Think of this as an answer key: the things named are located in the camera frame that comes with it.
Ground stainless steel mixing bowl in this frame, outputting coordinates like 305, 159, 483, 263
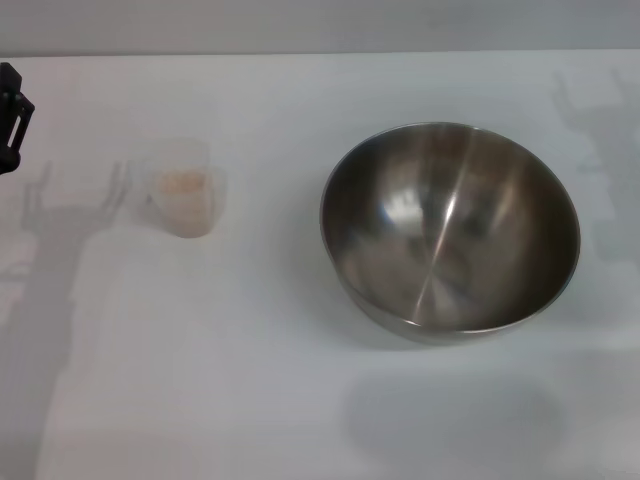
319, 121, 582, 346

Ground rice grains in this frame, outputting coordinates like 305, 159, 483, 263
149, 168, 211, 235

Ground translucent plastic measuring cup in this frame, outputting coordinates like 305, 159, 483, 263
126, 138, 227, 239

